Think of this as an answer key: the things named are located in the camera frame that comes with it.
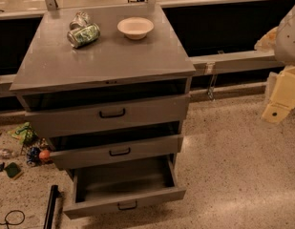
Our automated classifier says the grey bottom drawer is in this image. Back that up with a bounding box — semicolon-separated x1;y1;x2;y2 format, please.
64;156;186;219

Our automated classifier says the grey drawer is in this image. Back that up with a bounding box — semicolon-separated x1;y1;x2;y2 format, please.
64;156;186;219
26;94;189;137
50;135;183;170

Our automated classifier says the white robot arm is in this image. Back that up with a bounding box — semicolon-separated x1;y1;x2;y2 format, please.
254;5;295;123

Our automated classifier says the grey top drawer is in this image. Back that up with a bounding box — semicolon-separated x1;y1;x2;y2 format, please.
26;94;189;137

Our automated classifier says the grey drawer cabinet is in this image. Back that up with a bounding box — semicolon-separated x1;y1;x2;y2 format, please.
9;3;197;179

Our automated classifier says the grey middle drawer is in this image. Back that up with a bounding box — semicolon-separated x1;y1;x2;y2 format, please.
50;135;183;170

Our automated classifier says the white paper bowl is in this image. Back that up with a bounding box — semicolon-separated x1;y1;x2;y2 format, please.
117;17;154;40

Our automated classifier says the green soda can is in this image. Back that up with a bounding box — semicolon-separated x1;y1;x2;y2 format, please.
67;23;100;49

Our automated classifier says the silver crushed can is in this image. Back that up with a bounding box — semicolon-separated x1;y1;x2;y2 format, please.
69;10;90;30

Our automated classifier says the orange fruit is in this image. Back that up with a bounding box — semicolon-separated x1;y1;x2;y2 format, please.
39;150;50;162

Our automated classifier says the black bar on floor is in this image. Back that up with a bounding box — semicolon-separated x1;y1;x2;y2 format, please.
43;185;60;229

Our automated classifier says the blue soda can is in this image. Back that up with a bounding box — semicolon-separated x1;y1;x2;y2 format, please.
27;147;41;167

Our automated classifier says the green chip bag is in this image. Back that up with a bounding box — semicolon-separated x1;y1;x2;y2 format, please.
8;122;38;145

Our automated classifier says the green yellow sponge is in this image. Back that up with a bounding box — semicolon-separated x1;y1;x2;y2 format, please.
4;162;23;179

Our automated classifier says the clear plastic bottle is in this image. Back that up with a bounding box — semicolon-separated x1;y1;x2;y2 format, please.
0;149;18;159

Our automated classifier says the grey metal rail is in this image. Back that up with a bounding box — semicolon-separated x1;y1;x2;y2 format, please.
190;51;284;76

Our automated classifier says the black cable on floor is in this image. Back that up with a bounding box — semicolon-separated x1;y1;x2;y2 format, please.
0;209;26;229

